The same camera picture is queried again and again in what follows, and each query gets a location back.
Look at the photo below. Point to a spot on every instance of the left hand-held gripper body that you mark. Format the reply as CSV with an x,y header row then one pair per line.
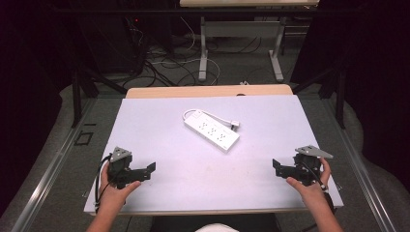
x,y
122,167

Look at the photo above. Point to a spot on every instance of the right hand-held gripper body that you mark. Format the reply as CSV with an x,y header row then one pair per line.
x,y
306,167

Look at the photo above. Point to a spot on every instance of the person's right hand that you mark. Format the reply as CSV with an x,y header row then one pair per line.
x,y
310,190

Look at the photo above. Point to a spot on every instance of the person's left hand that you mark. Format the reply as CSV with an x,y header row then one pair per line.
x,y
114,192

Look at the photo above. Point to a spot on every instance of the white table mat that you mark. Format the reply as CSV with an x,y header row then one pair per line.
x,y
193,174

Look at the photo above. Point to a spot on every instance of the white power plug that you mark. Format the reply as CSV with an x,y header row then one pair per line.
x,y
235,125

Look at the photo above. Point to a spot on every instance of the white power strip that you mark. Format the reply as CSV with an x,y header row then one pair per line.
x,y
212,131

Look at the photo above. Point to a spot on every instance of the black metal stand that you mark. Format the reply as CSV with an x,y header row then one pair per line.
x,y
79,93
338,93

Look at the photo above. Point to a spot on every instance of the person's dark clothing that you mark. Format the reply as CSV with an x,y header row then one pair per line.
x,y
212,224

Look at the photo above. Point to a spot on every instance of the black computer tower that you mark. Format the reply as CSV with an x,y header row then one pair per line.
x,y
111,45

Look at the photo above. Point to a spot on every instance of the desk with grey legs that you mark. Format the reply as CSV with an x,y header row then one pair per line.
x,y
240,30

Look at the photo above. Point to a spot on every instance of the aluminium floor rail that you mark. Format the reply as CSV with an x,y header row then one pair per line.
x,y
364,174
48,174

